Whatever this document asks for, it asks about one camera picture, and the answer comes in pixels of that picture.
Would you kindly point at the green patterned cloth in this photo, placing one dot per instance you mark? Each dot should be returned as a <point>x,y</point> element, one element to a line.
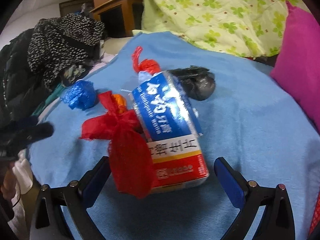
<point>71,74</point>

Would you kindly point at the magenta pillow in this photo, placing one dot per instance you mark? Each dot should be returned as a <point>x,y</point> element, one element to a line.
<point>297,66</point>

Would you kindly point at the small red knotted bag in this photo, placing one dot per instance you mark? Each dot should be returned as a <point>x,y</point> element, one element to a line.
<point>147,65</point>

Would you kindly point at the black white dotted garment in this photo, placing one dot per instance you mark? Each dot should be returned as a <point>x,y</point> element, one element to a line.
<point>58,43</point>

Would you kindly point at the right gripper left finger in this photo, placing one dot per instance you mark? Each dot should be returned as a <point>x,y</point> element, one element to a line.
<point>48,219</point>

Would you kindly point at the black jacket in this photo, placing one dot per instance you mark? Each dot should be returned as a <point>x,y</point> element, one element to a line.
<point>22,91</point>

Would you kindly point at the large red plastic bag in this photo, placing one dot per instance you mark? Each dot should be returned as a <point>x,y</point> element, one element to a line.
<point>129,155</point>

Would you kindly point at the orange plastic bag bundle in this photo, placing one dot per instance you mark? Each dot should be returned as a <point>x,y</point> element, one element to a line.
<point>121,103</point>

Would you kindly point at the light blue tissue bundle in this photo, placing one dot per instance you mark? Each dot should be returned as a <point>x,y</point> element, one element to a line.
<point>144,76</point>

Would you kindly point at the wooden nightstand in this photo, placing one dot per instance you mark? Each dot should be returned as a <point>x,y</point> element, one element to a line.
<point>120,17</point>

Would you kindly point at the blue plastic bag ball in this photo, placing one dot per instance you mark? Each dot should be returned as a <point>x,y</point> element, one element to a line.
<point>81,95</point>

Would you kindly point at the blue fleece blanket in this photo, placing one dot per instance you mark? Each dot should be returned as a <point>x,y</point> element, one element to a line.
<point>249,120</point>

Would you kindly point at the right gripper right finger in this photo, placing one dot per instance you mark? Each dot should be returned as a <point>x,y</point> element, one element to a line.
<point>277,221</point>

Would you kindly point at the teal garment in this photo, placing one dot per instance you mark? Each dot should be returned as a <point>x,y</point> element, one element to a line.
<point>53,96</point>

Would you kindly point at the blue toothpaste box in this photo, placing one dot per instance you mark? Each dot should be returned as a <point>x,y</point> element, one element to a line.
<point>163,108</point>

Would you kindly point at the person's left hand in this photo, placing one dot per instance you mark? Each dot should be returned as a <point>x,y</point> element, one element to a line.
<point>9,183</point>

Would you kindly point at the black plastic trash bag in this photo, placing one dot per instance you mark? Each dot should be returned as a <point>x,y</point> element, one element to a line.
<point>197,82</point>

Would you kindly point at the green clover print quilt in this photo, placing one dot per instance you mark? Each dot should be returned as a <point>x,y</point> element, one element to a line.
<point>244,28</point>

